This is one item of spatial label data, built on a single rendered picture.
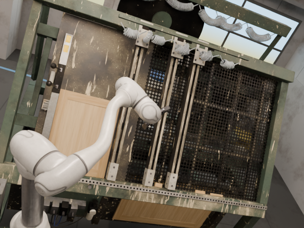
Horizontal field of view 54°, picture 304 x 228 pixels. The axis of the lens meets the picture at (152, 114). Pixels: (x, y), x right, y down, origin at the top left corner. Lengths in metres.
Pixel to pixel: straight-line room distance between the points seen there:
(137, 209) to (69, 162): 1.67
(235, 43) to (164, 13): 3.10
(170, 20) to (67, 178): 1.90
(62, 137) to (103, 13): 0.91
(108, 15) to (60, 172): 1.35
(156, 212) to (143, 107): 1.60
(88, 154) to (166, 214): 1.78
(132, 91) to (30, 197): 0.67
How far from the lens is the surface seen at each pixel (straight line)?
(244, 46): 5.72
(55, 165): 1.18
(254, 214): 2.83
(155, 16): 2.70
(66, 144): 2.17
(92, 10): 2.22
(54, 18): 5.39
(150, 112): 1.42
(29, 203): 1.50
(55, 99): 2.14
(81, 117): 2.17
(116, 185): 2.23
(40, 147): 1.23
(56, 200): 2.23
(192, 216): 3.02
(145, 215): 2.88
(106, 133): 1.32
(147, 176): 2.26
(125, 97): 1.46
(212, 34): 5.47
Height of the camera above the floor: 2.45
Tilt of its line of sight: 29 degrees down
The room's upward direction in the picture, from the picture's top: 24 degrees clockwise
